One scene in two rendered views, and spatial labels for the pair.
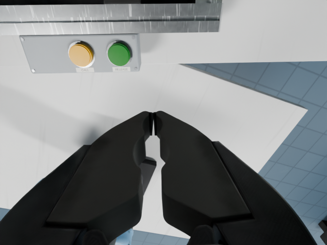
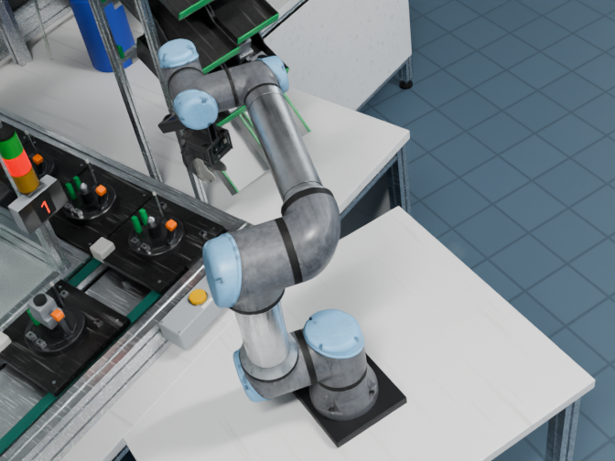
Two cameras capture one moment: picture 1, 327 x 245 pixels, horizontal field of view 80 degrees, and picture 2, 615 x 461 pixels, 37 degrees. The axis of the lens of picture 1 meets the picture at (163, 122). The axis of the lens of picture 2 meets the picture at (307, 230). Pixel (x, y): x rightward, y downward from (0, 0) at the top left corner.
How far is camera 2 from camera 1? 2.03 m
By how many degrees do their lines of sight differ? 68
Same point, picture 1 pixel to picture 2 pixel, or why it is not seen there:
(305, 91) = (590, 288)
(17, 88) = (178, 407)
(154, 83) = not seen: hidden behind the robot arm
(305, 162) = not seen: outside the picture
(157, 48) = not seen: hidden behind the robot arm
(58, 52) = (185, 309)
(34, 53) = (172, 323)
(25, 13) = (155, 309)
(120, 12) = (199, 264)
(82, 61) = (200, 295)
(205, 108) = (329, 277)
